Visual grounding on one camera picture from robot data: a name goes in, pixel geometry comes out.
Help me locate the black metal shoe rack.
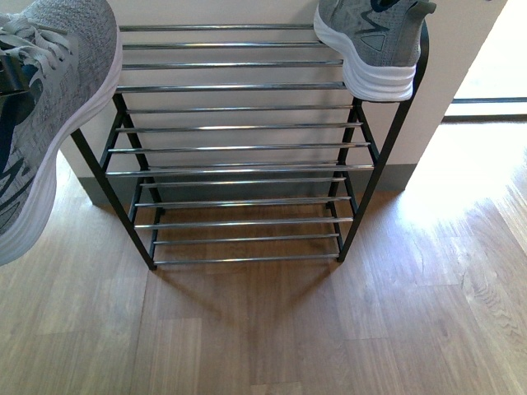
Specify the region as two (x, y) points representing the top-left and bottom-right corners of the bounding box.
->
(72, 23), (412, 270)

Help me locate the grey sneaker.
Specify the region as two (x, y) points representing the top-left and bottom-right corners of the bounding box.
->
(1, 1), (123, 264)
(314, 0), (436, 102)

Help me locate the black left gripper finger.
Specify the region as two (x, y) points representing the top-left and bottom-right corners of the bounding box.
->
(0, 55), (30, 97)

